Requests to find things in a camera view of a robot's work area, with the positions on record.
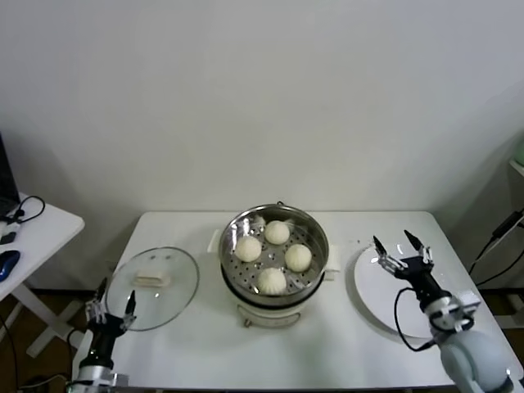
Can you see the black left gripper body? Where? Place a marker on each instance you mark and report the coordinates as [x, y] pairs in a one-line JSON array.
[[104, 333]]

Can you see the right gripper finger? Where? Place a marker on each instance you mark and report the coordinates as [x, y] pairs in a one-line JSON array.
[[423, 256], [388, 264]]

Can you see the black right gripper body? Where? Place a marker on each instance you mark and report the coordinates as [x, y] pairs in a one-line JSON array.
[[419, 274]]

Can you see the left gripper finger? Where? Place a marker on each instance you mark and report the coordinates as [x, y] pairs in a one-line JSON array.
[[130, 315], [96, 307]]

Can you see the white steamed baozi bun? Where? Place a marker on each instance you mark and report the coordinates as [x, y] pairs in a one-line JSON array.
[[248, 249], [277, 232], [271, 281], [297, 258]]

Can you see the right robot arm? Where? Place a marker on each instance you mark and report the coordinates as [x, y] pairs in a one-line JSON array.
[[471, 356]]

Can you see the stainless steel steamer basket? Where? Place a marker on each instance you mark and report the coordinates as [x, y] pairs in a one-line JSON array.
[[315, 245]]

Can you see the white round plate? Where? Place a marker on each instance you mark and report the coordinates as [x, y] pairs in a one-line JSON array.
[[368, 294]]

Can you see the black inline adapter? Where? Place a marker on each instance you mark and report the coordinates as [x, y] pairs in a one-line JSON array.
[[507, 223]]

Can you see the white folding side table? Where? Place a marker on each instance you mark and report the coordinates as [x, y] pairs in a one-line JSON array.
[[49, 229]]

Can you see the blue computer mouse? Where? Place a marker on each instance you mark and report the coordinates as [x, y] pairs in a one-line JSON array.
[[8, 264]]

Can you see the small dark gadget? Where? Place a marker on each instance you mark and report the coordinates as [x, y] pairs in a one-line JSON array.
[[9, 237]]

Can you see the small white plug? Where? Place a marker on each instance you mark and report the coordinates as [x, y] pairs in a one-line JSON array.
[[10, 224]]

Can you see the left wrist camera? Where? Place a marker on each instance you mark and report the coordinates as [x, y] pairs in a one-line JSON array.
[[118, 379]]

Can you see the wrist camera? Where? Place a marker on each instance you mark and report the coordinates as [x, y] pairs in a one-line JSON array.
[[466, 305], [118, 379]]

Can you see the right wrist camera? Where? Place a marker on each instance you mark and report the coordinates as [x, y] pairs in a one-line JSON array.
[[466, 305]]

